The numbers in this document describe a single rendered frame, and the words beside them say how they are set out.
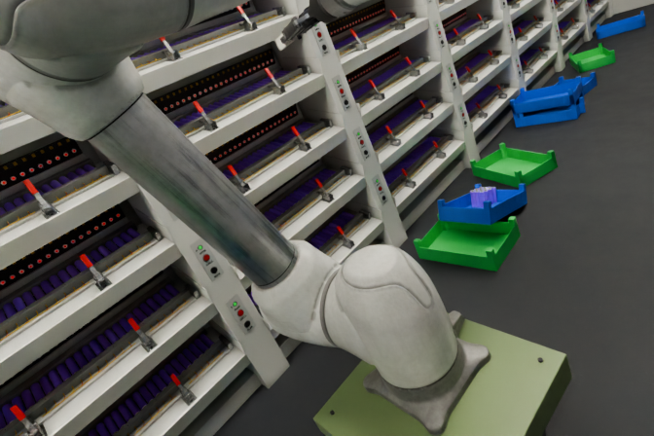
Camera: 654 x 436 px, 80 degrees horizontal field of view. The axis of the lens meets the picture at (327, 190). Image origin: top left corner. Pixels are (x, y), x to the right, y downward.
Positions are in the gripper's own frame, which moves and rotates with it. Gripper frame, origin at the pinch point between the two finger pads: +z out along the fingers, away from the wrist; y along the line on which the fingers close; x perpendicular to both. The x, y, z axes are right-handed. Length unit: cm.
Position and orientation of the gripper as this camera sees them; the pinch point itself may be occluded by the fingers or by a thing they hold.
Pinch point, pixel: (285, 39)
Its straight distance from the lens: 111.2
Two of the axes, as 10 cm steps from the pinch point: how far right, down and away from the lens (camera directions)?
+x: -4.9, -8.4, -2.2
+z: -5.9, 1.3, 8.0
